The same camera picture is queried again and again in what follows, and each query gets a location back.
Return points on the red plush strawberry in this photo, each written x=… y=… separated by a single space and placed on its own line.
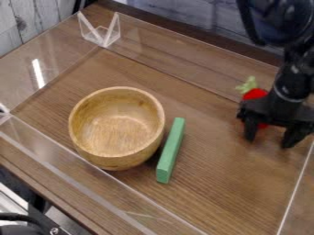
x=251 y=92

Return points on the wooden bowl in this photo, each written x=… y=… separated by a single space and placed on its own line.
x=116 y=127

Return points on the clear acrylic tray wall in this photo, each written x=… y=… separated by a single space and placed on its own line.
x=234 y=187

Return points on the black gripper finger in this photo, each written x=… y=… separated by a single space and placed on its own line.
x=294 y=135
x=251 y=126

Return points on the green rectangular block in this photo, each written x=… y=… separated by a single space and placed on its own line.
x=169 y=151

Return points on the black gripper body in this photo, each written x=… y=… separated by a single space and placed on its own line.
x=276 y=114

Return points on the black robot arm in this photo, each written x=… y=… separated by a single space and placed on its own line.
x=282 y=23

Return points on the black clamp bracket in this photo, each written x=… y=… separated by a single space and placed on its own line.
x=48 y=226

